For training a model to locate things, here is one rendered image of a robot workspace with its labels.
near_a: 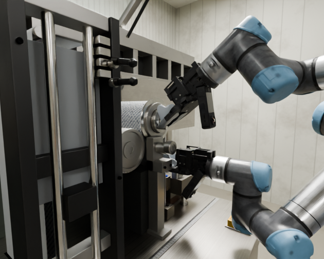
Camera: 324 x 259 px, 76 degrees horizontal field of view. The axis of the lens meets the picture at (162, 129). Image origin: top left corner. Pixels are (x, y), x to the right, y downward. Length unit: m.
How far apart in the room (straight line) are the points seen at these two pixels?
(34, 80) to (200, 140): 3.23
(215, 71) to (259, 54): 0.10
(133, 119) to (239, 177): 0.34
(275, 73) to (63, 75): 0.37
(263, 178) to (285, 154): 2.50
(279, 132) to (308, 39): 1.13
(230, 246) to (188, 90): 0.45
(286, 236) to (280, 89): 0.29
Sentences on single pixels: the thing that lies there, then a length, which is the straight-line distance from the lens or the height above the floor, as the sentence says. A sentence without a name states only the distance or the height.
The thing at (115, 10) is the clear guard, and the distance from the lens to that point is 1.04.
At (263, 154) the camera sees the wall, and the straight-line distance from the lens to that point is 3.13.
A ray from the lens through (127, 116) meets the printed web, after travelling 0.66.
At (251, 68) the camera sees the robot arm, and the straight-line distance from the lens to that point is 0.47.
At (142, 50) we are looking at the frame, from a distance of 1.15.
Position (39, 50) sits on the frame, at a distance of 0.34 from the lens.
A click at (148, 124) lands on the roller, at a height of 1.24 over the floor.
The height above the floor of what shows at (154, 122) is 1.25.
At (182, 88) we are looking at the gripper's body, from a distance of 0.56.
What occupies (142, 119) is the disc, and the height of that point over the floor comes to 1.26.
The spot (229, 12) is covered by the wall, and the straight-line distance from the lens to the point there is 3.49.
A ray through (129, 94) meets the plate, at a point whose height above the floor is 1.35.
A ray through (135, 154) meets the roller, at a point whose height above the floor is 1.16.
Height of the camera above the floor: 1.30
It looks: 7 degrees down
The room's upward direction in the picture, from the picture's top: straight up
